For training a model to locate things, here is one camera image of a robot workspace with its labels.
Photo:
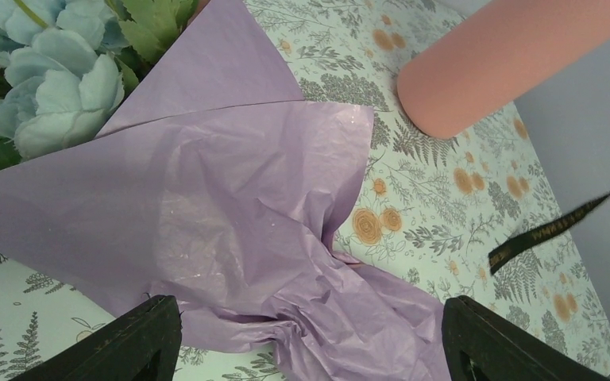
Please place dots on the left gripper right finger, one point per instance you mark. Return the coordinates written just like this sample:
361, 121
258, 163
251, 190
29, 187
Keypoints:
481, 345

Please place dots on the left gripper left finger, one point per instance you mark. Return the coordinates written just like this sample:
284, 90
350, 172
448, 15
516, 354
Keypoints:
142, 344

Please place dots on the purple flower bouquet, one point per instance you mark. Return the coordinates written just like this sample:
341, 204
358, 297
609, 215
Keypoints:
218, 186

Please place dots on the floral patterned table mat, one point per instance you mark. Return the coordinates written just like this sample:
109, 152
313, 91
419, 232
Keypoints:
429, 210

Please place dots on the black gold-lettered ribbon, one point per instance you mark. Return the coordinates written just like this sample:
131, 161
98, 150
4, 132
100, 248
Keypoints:
515, 246

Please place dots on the pink cylindrical vase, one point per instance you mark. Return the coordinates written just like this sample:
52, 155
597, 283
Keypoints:
497, 54

